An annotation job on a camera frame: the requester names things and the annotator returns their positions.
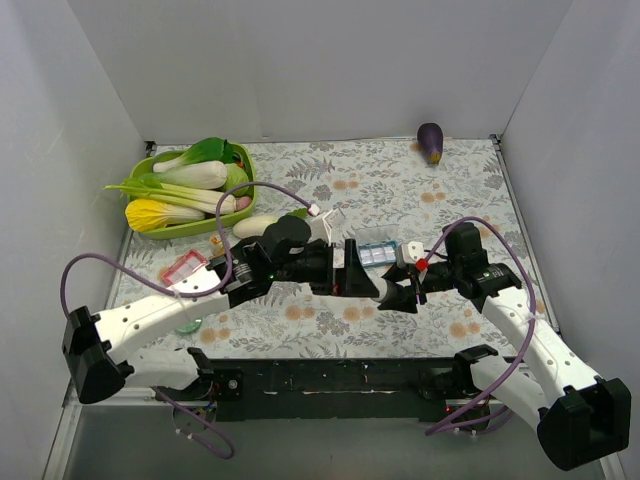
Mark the green plastic basket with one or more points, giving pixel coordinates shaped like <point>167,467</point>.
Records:
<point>209,223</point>

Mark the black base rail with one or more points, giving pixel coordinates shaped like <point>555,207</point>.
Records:
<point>421,388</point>

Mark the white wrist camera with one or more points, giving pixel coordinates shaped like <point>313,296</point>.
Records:
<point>323,225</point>
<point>411,255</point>

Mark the purple eggplant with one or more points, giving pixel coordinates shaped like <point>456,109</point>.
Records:
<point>430,138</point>

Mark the pink radish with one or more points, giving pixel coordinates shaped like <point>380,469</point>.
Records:
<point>242,203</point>

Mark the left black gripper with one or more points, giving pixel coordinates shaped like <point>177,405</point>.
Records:
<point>339,268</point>

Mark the green round pill case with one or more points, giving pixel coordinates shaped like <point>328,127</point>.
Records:
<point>189,328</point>

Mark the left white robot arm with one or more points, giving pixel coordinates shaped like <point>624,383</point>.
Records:
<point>104,350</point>

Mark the pink rectangular pill box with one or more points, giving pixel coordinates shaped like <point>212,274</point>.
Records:
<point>182,268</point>

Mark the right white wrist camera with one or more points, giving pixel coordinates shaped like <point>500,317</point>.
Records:
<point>411,255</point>

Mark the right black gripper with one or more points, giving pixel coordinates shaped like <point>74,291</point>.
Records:
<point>415,282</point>

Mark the green bok choy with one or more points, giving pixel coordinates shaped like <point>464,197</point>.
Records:
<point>209,149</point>

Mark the floral table mat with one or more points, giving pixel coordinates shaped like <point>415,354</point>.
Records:
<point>383,184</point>

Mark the light green cabbage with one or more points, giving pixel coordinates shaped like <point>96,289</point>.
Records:
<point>236,175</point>

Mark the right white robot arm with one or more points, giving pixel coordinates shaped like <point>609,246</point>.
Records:
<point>577,415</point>

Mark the white radish with leaves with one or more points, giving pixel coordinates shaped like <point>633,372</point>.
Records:
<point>253,226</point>

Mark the blue rectangular pill box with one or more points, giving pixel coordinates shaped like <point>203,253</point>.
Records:
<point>377,245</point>

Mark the white cap pill bottle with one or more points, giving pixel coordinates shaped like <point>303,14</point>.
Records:
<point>387,290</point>

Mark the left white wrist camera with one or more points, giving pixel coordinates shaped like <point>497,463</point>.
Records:
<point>323,225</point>

